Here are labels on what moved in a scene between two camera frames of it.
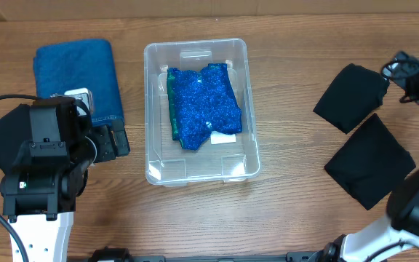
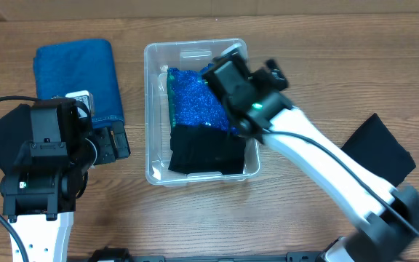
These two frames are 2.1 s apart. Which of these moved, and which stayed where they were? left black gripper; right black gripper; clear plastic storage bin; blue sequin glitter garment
Moved: right black gripper
Stayed: left black gripper; blue sequin glitter garment; clear plastic storage bin
